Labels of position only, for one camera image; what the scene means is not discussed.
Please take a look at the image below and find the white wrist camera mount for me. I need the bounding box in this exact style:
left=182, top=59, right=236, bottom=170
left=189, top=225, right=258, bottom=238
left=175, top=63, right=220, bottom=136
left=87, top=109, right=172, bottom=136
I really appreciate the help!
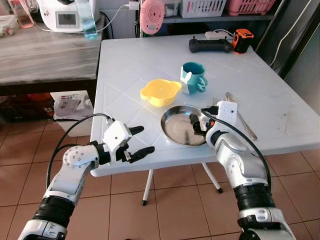
left=216, top=101, right=239, bottom=127
left=102, top=120, right=133, bottom=153

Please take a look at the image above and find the white plastic bin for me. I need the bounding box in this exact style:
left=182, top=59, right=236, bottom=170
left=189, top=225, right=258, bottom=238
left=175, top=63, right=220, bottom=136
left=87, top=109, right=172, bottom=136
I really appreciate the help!
left=50, top=91, right=95, bottom=138

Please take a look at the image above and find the white power adapter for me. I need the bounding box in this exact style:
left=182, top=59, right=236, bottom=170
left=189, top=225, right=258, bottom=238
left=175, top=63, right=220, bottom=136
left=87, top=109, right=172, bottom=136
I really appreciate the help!
left=205, top=30, right=236, bottom=42

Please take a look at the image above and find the black handheld controller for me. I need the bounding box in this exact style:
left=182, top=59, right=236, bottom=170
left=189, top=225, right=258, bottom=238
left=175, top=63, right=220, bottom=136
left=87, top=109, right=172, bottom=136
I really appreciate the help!
left=188, top=38, right=234, bottom=54

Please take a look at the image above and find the round steel plate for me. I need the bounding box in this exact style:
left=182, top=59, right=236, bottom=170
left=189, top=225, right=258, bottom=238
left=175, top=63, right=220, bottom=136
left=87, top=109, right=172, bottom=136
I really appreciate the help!
left=160, top=105, right=213, bottom=147

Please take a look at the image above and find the steel fork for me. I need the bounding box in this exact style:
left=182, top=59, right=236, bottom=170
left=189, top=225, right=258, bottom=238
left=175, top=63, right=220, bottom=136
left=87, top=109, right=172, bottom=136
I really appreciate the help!
left=207, top=96, right=221, bottom=108

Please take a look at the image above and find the blue clear water bottle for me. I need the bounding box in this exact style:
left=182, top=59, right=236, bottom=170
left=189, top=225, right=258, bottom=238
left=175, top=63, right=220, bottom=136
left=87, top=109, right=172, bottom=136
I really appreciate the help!
left=75, top=0, right=99, bottom=40

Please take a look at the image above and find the dark grey metal frame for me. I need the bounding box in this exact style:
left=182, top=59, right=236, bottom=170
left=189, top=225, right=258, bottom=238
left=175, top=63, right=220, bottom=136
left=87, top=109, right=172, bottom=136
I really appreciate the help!
left=270, top=0, right=320, bottom=78

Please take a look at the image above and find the clear container white lid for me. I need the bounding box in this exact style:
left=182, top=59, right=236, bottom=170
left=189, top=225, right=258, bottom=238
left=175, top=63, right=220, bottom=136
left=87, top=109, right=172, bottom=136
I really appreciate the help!
left=0, top=15, right=18, bottom=37

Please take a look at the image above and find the white folding table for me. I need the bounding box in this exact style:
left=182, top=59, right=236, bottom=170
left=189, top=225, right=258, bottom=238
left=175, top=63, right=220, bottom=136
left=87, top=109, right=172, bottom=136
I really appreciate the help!
left=90, top=34, right=320, bottom=206

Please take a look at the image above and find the teal mug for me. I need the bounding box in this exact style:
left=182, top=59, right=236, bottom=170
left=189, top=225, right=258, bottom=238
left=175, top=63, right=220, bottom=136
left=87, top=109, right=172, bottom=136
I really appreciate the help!
left=180, top=62, right=209, bottom=95

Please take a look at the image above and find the yellow bowl with handles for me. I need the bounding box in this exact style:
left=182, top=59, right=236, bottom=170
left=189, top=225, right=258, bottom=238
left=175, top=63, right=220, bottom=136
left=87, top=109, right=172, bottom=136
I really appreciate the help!
left=140, top=78, right=182, bottom=108

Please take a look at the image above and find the pink round appliance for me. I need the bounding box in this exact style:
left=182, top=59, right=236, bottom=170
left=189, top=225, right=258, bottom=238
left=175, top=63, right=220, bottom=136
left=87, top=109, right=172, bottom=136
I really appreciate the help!
left=140, top=0, right=166, bottom=36

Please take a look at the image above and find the grey wooden table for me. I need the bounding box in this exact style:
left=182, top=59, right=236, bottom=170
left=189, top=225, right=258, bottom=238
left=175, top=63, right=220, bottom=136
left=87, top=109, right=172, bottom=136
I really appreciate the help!
left=0, top=15, right=106, bottom=97

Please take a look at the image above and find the pink plastic basket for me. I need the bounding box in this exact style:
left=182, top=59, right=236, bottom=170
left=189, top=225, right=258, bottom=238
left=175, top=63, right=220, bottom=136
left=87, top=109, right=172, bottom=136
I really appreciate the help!
left=227, top=0, right=277, bottom=16

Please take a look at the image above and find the white plastic basket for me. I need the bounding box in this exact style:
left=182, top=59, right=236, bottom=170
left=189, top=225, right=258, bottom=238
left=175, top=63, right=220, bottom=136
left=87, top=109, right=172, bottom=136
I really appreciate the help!
left=180, top=0, right=227, bottom=19

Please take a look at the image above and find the orange black device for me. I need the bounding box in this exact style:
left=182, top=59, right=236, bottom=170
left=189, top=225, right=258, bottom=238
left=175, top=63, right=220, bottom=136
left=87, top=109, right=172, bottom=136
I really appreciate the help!
left=231, top=29, right=255, bottom=54

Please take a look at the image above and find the pink clear bottle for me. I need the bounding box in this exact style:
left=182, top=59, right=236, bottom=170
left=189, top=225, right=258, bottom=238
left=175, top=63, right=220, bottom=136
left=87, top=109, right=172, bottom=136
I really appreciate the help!
left=10, top=0, right=34, bottom=29

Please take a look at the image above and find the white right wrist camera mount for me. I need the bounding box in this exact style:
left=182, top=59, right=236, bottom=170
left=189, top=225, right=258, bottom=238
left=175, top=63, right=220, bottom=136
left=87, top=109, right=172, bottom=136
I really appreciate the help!
left=216, top=101, right=239, bottom=127

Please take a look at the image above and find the dark storage crate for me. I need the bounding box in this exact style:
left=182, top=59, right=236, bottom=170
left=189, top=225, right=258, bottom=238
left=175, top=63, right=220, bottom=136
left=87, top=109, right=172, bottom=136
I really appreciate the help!
left=0, top=92, right=53, bottom=121

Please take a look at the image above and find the steel spoon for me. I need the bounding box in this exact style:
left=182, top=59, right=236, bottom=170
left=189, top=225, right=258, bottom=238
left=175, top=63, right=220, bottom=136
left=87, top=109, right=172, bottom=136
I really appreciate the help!
left=224, top=91, right=259, bottom=141

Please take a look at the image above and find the black shelf board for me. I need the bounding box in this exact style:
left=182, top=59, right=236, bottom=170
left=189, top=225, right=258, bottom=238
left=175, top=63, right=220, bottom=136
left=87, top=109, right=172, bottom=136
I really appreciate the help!
left=160, top=12, right=281, bottom=25

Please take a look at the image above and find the white kitchen cooking machine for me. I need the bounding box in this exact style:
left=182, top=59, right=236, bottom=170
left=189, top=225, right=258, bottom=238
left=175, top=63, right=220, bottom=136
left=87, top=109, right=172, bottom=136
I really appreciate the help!
left=37, top=0, right=97, bottom=34

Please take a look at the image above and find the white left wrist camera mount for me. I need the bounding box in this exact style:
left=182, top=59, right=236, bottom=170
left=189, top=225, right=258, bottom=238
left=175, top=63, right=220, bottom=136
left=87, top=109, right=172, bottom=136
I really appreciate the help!
left=102, top=120, right=133, bottom=153

